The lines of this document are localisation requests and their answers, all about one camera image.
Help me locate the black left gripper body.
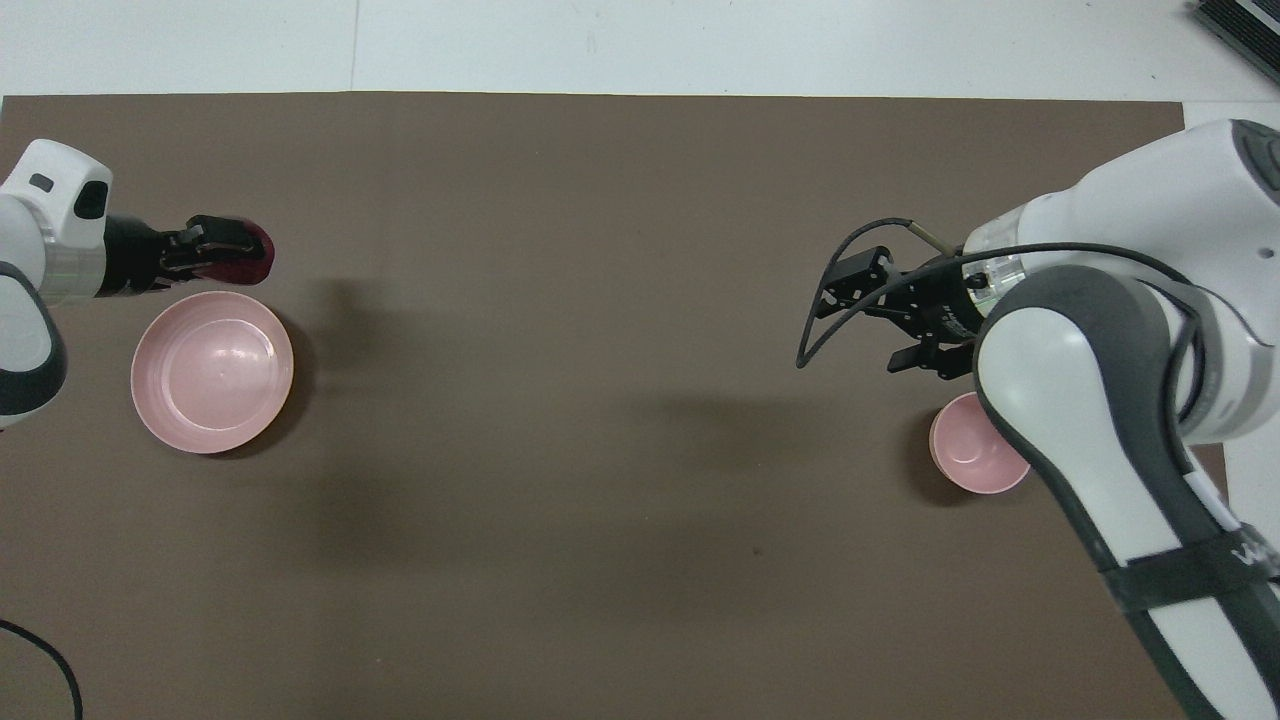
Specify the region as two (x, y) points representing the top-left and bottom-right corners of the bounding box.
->
(100, 216), (177, 300)

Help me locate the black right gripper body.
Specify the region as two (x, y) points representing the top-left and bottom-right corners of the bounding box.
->
(899, 254), (987, 347)

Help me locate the dark red apple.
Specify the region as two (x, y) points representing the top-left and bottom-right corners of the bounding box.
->
(205, 224), (276, 288)

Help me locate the small pink bowl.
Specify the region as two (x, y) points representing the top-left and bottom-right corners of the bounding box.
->
(928, 391), (1031, 496)

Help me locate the pink plate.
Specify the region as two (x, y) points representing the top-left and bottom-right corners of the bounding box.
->
(130, 290), (296, 455)

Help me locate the brown table mat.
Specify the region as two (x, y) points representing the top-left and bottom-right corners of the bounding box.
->
(0, 92), (1229, 720)

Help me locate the black ridged device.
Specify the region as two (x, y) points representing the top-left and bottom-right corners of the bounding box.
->
(1190, 0), (1280, 58)

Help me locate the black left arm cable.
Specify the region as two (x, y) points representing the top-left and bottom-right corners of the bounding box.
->
(0, 620), (83, 720)

